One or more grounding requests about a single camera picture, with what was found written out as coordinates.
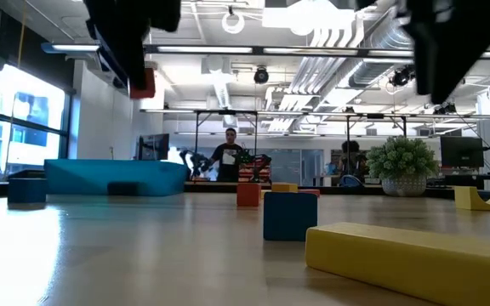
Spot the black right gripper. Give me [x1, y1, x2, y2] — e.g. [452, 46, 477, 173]
[357, 0, 490, 105]

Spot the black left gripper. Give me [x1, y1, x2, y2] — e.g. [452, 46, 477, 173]
[83, 0, 182, 93]

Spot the yellow arch block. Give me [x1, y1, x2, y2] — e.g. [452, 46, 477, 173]
[453, 185, 490, 213]

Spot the red cube block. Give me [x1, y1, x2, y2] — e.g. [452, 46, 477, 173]
[236, 182, 263, 208]

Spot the short yellow block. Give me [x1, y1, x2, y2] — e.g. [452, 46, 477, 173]
[271, 182, 299, 194]

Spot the long yellow block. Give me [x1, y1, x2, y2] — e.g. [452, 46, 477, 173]
[305, 221, 490, 306]

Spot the blue rectangular block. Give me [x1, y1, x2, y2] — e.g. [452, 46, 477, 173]
[263, 191, 319, 242]

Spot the black ceiling spotlight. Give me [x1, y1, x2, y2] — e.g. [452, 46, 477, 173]
[434, 101, 457, 116]
[253, 66, 270, 85]
[389, 63, 416, 88]

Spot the black computer monitor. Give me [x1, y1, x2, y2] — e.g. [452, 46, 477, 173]
[440, 135, 485, 168]
[137, 133, 171, 162]

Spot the potted green plant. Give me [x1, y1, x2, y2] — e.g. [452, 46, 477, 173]
[366, 135, 440, 197]

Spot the blue plastic bin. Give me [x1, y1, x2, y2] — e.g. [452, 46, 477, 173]
[43, 159, 189, 197]

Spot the large window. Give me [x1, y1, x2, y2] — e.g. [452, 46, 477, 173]
[0, 63, 74, 179]

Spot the person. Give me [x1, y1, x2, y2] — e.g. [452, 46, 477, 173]
[208, 127, 246, 183]
[339, 139, 368, 179]

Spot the blue chair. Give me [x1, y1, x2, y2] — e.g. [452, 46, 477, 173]
[339, 173, 364, 188]

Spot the blue cube block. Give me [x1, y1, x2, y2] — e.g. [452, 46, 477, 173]
[7, 169, 48, 205]

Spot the red and black robot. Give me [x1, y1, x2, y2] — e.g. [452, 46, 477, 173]
[238, 148, 273, 184]

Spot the silver ventilation duct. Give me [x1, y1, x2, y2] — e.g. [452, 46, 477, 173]
[349, 16, 416, 88]

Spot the black background rig frame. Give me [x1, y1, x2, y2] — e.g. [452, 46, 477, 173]
[345, 112, 408, 150]
[193, 109, 259, 171]

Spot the white hanging ring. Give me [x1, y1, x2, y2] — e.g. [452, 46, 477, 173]
[221, 10, 246, 35]

